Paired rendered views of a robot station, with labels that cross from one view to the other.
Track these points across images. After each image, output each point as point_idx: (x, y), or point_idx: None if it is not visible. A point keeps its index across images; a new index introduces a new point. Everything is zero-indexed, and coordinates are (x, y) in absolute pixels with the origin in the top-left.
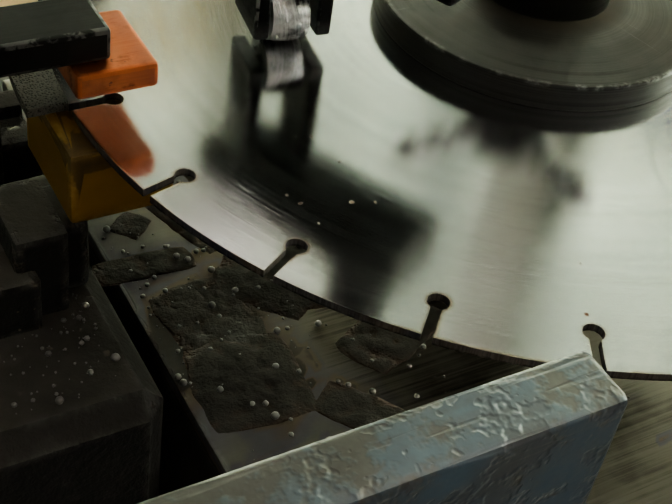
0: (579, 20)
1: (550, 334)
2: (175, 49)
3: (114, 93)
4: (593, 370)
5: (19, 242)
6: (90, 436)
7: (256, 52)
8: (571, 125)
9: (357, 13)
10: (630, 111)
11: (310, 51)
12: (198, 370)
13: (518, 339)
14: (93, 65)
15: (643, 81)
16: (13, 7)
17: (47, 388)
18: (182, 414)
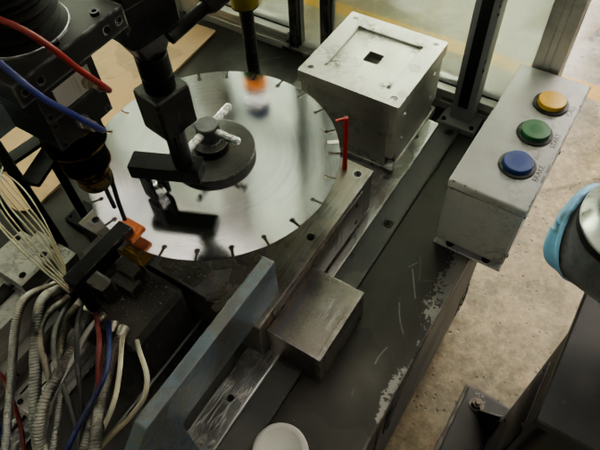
0: (225, 154)
1: (255, 242)
2: (139, 213)
3: None
4: (266, 260)
5: (132, 276)
6: (171, 306)
7: (157, 204)
8: (237, 184)
9: None
10: (247, 171)
11: (169, 195)
12: (181, 275)
13: (250, 246)
14: (131, 235)
15: (246, 164)
16: (107, 233)
17: (156, 302)
18: (183, 287)
